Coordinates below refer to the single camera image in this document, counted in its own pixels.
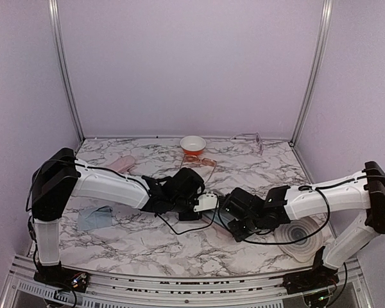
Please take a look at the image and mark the pink hard glasses case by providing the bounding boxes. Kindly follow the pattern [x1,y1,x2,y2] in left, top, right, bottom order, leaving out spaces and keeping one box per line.
[198,191,234,238]

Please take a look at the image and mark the light blue cleaning cloth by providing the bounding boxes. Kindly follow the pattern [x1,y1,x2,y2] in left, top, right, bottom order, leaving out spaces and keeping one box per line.
[214,215,229,230]

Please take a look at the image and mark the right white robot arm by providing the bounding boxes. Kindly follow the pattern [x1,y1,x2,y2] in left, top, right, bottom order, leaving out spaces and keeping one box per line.
[221,161,385,294]

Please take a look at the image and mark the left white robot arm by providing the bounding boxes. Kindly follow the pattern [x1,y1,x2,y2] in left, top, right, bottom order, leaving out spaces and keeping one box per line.
[26,148,217,288]

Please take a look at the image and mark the pink transparent sunglasses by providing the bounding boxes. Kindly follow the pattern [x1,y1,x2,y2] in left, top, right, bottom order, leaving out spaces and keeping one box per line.
[179,155,218,184]

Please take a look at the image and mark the grey swirl ceramic plate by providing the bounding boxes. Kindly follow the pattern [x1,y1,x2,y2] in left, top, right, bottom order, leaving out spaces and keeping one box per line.
[273,217,323,263]

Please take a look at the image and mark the orange white bowl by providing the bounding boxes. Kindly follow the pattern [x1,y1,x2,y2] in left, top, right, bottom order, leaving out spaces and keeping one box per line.
[180,135,207,156]

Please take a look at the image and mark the pink soft glasses case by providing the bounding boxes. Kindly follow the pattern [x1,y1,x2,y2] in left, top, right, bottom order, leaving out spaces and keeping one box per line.
[107,155,135,173]

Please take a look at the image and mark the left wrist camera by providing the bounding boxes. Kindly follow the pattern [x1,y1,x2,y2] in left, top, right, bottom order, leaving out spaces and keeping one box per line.
[192,192,218,212]

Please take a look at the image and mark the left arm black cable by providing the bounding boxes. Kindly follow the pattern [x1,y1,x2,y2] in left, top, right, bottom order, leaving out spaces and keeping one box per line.
[25,157,219,267]

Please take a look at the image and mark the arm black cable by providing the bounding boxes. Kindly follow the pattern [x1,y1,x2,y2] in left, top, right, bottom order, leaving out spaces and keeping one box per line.
[25,157,219,267]
[242,166,385,246]

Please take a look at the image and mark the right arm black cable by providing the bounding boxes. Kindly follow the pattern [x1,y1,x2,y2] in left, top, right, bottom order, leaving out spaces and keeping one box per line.
[242,166,385,246]

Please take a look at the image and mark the front aluminium rail base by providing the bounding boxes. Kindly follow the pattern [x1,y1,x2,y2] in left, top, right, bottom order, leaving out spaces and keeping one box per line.
[0,255,373,308]

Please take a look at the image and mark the right aluminium frame post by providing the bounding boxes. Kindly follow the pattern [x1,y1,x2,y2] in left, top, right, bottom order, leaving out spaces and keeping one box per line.
[290,0,334,147]

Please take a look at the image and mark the aluminium frame post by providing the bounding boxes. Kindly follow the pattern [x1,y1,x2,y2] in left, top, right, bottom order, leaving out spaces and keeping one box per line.
[290,0,334,147]
[48,0,85,143]

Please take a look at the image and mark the left aluminium frame post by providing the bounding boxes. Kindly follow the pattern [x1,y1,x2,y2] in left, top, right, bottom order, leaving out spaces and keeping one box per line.
[48,0,85,143]

